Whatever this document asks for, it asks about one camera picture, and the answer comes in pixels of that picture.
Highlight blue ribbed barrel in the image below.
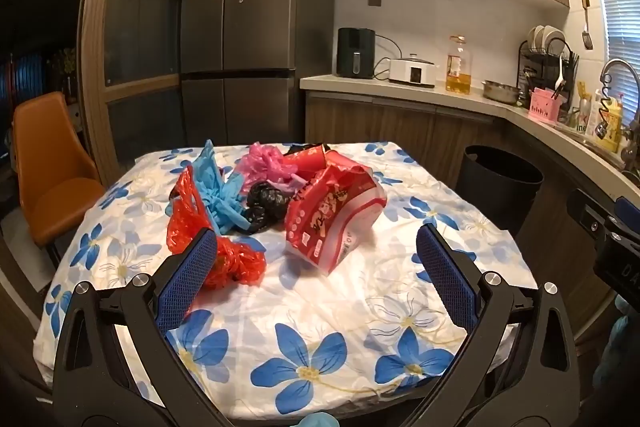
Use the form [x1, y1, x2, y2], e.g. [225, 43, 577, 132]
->
[0, 54, 48, 98]

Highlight hanging spatula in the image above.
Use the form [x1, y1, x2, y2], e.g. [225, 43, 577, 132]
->
[580, 0, 594, 51]

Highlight cooking oil bottle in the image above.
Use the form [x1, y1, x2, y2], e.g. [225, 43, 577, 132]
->
[445, 36, 473, 95]

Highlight wooden framed glass door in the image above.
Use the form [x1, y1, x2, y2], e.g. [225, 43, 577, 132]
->
[77, 0, 216, 188]

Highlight grey refrigerator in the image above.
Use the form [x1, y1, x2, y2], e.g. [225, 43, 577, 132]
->
[179, 0, 337, 148]

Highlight person's left hand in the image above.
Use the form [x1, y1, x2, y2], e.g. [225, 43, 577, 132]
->
[299, 412, 342, 427]

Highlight person's right hand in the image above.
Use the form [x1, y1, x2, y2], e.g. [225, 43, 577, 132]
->
[599, 297, 640, 408]

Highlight pink utensil basket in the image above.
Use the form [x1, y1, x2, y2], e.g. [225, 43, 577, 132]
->
[529, 88, 566, 124]

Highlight blue plastic bag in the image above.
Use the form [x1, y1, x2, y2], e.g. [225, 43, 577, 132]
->
[167, 139, 251, 235]

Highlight black waste bin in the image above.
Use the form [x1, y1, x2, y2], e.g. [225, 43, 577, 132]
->
[456, 145, 545, 238]

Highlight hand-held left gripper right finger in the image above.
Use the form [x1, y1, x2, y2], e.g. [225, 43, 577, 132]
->
[410, 223, 593, 427]

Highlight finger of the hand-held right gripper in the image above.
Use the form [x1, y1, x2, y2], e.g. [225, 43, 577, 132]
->
[567, 188, 640, 248]

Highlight red paper cup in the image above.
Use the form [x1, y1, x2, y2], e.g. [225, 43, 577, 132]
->
[280, 146, 331, 180]

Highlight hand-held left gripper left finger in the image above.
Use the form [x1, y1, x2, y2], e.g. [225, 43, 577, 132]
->
[52, 227, 236, 427]

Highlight pink plastic bag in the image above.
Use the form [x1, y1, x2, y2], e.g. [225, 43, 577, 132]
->
[234, 142, 306, 188]

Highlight kitchen counter with wooden cabinets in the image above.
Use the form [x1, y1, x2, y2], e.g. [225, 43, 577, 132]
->
[300, 74, 640, 343]

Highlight red plastic bag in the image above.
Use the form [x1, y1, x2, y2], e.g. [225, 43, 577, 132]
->
[166, 166, 268, 288]

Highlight black dish rack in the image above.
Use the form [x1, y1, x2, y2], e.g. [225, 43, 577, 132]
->
[517, 25, 581, 108]

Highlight black air fryer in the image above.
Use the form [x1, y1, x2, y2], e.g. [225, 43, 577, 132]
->
[336, 27, 377, 80]

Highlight steel bowl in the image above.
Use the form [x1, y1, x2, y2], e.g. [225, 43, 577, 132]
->
[481, 79, 523, 104]

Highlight blue floral tablecloth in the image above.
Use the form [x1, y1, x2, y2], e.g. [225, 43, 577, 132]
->
[32, 139, 526, 420]

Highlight yellow dish soap bottle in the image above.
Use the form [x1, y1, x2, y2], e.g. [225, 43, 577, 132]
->
[595, 92, 625, 152]

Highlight white electric cooker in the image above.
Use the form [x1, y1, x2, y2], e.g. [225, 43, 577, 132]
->
[389, 53, 437, 88]

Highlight orange chair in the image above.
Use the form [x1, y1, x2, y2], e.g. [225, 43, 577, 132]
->
[11, 92, 106, 268]

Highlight window blinds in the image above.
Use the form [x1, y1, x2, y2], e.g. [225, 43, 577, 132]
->
[602, 0, 640, 112]

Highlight white plates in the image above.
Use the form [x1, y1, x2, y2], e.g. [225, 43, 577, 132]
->
[529, 25, 568, 52]

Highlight red and white plastic wrapper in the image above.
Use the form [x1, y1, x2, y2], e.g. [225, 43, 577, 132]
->
[284, 150, 388, 279]

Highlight steel faucet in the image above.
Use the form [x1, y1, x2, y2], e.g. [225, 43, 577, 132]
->
[595, 58, 640, 158]

